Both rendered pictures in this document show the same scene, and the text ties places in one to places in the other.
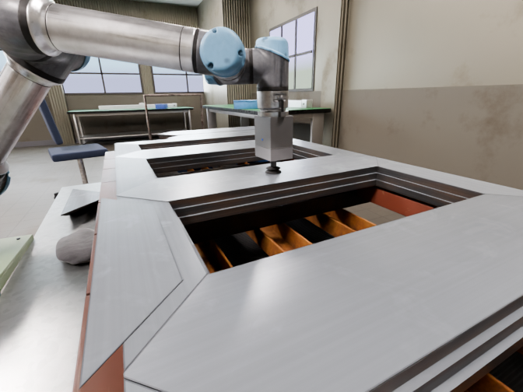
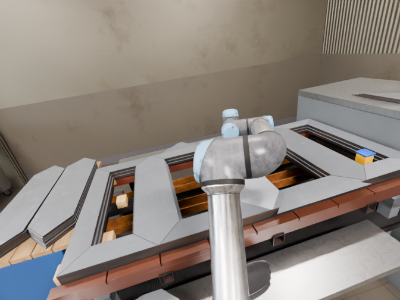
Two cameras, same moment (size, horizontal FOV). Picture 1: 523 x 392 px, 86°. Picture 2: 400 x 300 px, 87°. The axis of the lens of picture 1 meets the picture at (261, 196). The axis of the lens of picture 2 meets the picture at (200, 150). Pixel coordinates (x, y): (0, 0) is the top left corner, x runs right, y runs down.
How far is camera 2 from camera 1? 1.21 m
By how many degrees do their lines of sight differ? 68
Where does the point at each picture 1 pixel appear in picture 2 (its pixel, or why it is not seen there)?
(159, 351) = (358, 177)
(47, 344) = (327, 257)
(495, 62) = (119, 75)
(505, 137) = (144, 111)
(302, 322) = (340, 163)
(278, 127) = not seen: hidden behind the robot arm
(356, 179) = not seen: hidden behind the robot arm
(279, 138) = not seen: hidden behind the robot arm
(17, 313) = (315, 283)
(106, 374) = (359, 192)
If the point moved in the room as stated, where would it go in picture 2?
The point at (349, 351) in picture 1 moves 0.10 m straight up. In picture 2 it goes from (345, 160) to (349, 141)
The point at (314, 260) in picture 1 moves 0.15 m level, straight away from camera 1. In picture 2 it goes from (317, 161) to (285, 158)
